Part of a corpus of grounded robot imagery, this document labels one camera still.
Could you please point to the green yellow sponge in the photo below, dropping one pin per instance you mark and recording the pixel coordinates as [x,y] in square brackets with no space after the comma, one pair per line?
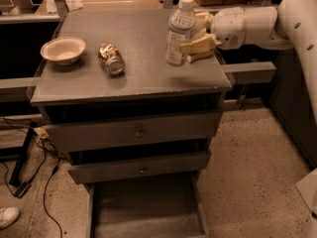
[201,56]

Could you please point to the white crumpled cloth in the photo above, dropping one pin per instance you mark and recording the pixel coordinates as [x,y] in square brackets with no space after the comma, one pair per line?
[74,4]

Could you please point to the grey horizontal rail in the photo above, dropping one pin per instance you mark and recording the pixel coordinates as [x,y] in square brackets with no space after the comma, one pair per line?
[250,72]

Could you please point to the black metal stand leg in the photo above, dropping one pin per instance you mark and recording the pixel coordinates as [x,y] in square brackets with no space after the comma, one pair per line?
[21,187]

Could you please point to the grey open bottom drawer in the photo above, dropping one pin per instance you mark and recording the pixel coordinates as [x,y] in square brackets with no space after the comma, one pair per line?
[164,206]

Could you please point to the grey top drawer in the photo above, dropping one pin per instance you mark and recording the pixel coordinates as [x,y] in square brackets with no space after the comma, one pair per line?
[75,137]

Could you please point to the white sneaker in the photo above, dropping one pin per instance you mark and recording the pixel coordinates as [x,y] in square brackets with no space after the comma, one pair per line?
[8,216]

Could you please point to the white paper bowl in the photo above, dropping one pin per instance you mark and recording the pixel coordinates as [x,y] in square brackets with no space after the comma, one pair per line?
[64,50]

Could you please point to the grey middle drawer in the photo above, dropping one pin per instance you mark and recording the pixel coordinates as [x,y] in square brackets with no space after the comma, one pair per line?
[136,168]

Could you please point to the grey drawer cabinet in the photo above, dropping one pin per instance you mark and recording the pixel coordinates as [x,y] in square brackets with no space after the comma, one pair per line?
[149,86]

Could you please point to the crushed metal can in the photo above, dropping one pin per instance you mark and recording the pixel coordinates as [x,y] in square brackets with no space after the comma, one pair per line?
[111,59]

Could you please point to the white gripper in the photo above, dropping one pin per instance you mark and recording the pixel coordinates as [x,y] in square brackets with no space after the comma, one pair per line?
[228,26]

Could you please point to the clear plastic water bottle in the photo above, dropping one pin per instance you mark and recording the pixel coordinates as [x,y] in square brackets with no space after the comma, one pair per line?
[181,23]

